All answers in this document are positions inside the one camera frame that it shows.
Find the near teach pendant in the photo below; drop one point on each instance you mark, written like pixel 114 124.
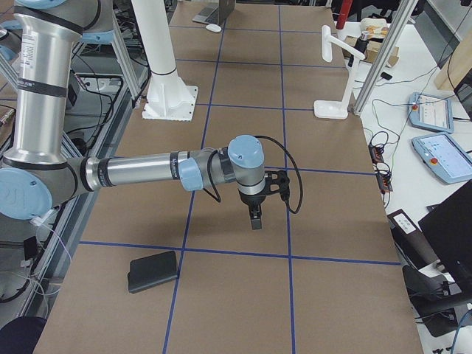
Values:
pixel 444 157

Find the black monitor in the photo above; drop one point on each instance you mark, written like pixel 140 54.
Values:
pixel 447 229

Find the white computer mouse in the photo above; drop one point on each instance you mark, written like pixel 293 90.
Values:
pixel 213 28

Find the teach pendant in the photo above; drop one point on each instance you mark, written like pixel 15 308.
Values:
pixel 431 113
pixel 444 157

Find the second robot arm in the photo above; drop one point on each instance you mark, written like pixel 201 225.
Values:
pixel 11 35

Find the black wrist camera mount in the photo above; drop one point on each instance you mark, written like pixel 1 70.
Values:
pixel 277 182

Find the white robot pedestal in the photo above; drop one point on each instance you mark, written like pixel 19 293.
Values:
pixel 168 97

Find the grey laptop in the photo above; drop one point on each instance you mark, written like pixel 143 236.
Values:
pixel 215 13

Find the far teach pendant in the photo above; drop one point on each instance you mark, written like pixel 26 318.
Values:
pixel 431 113

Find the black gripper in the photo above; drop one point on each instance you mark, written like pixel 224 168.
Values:
pixel 251 200

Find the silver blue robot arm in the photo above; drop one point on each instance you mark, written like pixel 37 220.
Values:
pixel 36 177

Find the red cylinder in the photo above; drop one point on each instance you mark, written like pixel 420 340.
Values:
pixel 344 13

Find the aluminium frame post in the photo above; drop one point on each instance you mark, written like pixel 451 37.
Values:
pixel 395 30

